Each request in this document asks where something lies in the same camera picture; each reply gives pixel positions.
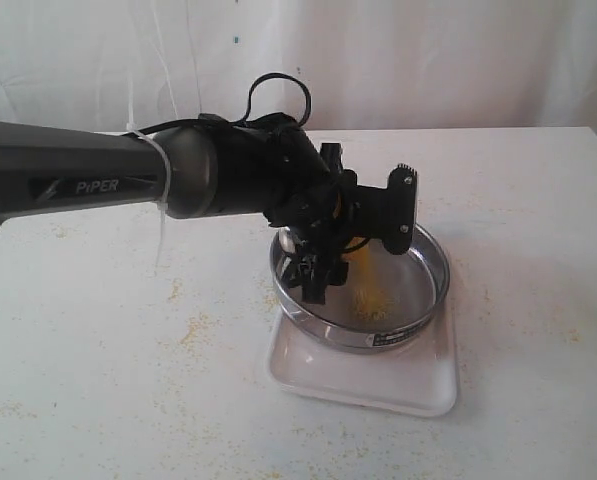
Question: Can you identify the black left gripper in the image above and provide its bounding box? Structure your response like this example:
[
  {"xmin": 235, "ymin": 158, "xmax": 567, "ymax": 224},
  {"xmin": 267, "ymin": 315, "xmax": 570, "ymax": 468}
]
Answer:
[{"xmin": 263, "ymin": 143, "xmax": 368, "ymax": 305}]

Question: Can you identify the stainless steel cup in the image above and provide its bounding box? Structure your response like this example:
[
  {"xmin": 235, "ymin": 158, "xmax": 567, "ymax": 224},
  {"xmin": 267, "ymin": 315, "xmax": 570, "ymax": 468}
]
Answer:
[{"xmin": 278, "ymin": 227, "xmax": 303, "ymax": 262}]

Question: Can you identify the yellow grain powder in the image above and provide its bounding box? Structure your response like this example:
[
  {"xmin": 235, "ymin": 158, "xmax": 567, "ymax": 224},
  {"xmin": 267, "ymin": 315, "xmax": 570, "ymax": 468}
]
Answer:
[{"xmin": 347, "ymin": 245, "xmax": 393, "ymax": 322}]

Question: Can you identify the round stainless steel sieve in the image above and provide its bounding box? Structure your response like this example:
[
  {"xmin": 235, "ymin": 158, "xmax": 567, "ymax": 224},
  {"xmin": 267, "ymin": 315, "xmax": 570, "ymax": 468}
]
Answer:
[{"xmin": 270, "ymin": 225, "xmax": 450, "ymax": 353}]

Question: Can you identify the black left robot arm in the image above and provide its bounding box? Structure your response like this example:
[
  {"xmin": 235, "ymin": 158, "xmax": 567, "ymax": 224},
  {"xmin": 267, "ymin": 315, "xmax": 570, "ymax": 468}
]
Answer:
[{"xmin": 0, "ymin": 113, "xmax": 352, "ymax": 304}]

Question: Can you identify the white square plastic tray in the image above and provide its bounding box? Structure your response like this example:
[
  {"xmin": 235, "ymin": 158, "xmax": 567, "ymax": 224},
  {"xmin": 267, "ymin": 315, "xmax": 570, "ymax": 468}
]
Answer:
[{"xmin": 266, "ymin": 301, "xmax": 458, "ymax": 418}]

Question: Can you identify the white zip tie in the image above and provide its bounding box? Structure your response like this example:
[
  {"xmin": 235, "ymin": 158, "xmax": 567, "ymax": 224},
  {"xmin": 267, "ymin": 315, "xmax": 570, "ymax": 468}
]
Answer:
[{"xmin": 125, "ymin": 119, "xmax": 172, "ymax": 269}]

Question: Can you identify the white backdrop curtain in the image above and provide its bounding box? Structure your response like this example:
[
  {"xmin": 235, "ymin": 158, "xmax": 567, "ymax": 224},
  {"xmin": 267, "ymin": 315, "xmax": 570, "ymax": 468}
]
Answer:
[{"xmin": 0, "ymin": 1, "xmax": 597, "ymax": 131}]

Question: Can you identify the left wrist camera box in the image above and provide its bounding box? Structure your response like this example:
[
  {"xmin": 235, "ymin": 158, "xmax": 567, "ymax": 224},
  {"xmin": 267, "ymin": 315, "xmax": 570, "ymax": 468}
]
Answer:
[{"xmin": 352, "ymin": 164, "xmax": 418, "ymax": 255}]

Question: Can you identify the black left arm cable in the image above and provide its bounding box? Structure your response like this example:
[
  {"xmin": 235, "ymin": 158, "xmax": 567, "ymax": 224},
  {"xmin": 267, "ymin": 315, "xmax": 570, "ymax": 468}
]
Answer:
[{"xmin": 122, "ymin": 73, "xmax": 314, "ymax": 139}]

